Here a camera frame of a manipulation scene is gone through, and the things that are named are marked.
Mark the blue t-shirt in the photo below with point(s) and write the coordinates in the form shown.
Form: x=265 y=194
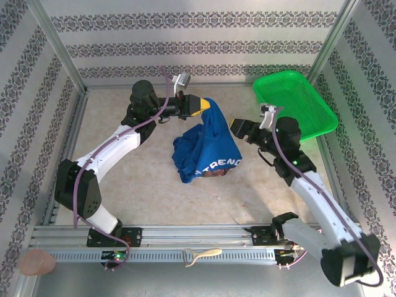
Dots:
x=210 y=145

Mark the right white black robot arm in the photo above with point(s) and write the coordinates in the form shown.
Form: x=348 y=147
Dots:
x=321 y=204

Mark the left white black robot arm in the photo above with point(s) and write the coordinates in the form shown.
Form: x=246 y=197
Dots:
x=111 y=151

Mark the green plastic mesh basket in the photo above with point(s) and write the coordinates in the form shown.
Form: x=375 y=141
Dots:
x=297 y=99

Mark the beige plastic peeler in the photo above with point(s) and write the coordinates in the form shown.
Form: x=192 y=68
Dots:
x=207 y=253

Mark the small circuit board with LED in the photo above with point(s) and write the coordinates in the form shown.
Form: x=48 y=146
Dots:
x=286 y=255
x=116 y=256

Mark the translucent pink cup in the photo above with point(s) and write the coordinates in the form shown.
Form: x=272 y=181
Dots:
x=37 y=263

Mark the aluminium table side rail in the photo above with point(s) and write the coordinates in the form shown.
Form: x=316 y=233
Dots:
x=68 y=148
x=328 y=157

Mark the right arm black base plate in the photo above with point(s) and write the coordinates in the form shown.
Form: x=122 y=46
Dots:
x=260 y=235

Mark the aluminium frame post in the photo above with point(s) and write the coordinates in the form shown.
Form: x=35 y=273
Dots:
x=334 y=40
x=56 y=40

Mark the wide aluminium mounting rail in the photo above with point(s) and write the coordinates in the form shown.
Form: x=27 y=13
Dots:
x=198 y=232

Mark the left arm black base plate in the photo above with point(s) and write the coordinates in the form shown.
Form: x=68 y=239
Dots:
x=133 y=235

